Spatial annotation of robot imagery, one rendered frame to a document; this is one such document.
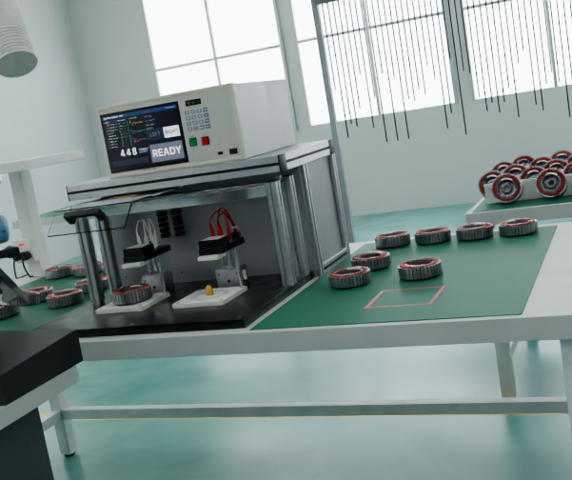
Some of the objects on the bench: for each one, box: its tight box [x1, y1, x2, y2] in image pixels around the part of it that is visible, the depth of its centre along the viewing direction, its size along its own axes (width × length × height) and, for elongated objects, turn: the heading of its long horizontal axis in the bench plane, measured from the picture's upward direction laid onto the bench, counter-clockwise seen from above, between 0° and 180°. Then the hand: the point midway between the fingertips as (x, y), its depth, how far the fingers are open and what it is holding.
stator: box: [46, 289, 84, 309], centre depth 262 cm, size 11×11×4 cm
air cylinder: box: [215, 264, 249, 288], centre depth 237 cm, size 5×8×6 cm
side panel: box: [300, 153, 350, 277], centre depth 250 cm, size 28×3×32 cm, turn 24°
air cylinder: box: [142, 270, 175, 293], centre depth 246 cm, size 5×8×6 cm
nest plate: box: [95, 292, 170, 314], centre depth 234 cm, size 15×15×1 cm
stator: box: [110, 283, 152, 306], centre depth 233 cm, size 11×11×4 cm
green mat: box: [249, 225, 558, 330], centre depth 225 cm, size 94×61×1 cm, turn 24°
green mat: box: [0, 271, 110, 331], centre depth 275 cm, size 94×61×1 cm, turn 24°
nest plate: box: [172, 286, 247, 309], centre depth 224 cm, size 15×15×1 cm
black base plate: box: [34, 271, 313, 338], centre depth 230 cm, size 47×64×2 cm
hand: (21, 298), depth 245 cm, fingers closed on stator, 13 cm apart
